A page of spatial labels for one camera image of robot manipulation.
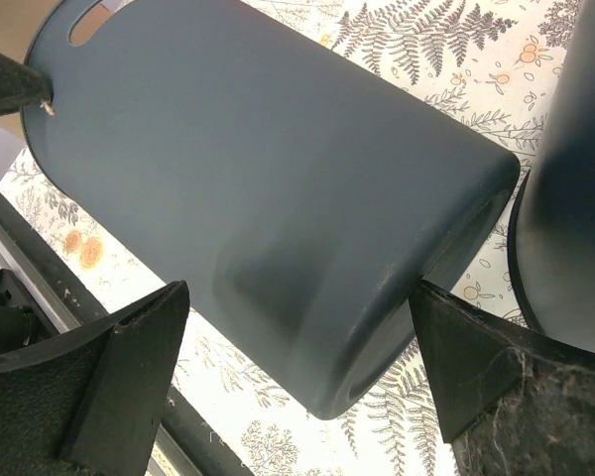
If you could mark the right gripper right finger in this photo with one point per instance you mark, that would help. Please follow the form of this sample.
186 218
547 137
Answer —
509 400

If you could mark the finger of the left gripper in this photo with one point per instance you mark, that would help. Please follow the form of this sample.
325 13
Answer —
21 86

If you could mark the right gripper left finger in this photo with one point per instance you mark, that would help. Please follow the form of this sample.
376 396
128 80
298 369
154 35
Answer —
90 401

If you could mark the slate blue tapered bin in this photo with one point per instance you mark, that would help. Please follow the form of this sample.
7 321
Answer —
299 196

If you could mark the beige bin with black rim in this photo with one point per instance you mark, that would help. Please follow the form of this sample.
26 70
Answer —
19 23

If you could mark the large dark navy bin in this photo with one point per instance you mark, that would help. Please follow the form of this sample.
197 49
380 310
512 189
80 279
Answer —
551 253

